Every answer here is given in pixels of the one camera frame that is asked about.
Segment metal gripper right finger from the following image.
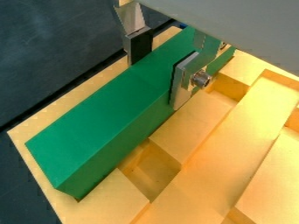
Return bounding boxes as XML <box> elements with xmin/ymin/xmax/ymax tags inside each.
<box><xmin>170</xmin><ymin>31</ymin><xmax>221</xmax><ymax>110</ymax></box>

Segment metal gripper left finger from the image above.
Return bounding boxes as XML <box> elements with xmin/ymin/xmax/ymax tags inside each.
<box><xmin>114</xmin><ymin>1</ymin><xmax>154</xmax><ymax>66</ymax></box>

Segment green rectangular bar block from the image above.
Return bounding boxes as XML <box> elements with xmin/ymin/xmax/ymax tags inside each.
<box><xmin>26</xmin><ymin>27</ymin><xmax>233</xmax><ymax>200</ymax></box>

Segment yellow slotted board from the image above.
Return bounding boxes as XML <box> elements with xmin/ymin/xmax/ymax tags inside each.
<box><xmin>6</xmin><ymin>25</ymin><xmax>299</xmax><ymax>224</ymax></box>

